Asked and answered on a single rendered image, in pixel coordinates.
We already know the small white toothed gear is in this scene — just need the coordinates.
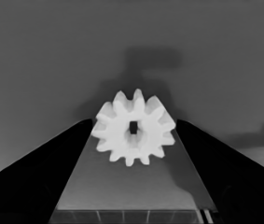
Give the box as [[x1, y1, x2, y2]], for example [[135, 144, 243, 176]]
[[90, 88, 176, 167]]

